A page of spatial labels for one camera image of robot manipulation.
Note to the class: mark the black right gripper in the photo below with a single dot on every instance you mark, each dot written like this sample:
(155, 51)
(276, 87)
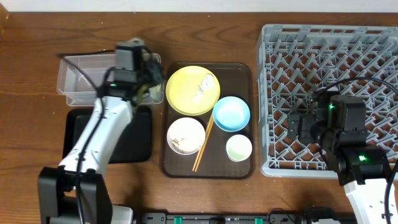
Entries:
(306, 121)

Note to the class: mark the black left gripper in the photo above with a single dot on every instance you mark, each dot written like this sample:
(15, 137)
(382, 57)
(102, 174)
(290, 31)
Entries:
(157, 68)

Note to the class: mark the yellow-labelled plastic wrapper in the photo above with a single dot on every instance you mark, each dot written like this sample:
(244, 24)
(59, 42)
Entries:
(150, 95)

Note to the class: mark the small pale green cup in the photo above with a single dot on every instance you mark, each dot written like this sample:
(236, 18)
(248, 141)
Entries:
(238, 148)

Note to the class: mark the blue bowl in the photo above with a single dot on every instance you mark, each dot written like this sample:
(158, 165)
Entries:
(231, 114)

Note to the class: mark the clear plastic wrapper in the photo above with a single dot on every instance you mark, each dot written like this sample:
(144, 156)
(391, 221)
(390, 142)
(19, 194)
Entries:
(203, 88)

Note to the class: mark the white rice bowl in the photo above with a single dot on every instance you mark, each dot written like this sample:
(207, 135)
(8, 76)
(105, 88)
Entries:
(186, 136)

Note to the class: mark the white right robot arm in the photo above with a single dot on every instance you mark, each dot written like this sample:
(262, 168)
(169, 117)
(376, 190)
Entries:
(363, 170)

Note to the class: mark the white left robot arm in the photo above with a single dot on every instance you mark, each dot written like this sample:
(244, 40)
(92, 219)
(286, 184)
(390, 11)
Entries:
(75, 191)

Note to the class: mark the clear plastic waste bin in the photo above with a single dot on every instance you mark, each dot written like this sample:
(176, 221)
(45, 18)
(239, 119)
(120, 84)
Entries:
(74, 86)

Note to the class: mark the grey dishwasher rack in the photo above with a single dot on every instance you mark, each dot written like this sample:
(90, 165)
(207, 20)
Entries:
(295, 60)

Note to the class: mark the black waste tray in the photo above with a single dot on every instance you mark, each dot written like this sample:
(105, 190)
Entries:
(134, 145)

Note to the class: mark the yellow plate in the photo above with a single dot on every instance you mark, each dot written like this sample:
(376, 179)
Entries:
(181, 87)

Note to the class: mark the brown serving tray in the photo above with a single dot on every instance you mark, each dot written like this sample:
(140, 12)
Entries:
(235, 80)

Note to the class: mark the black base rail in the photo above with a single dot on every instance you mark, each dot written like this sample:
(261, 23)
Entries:
(275, 216)

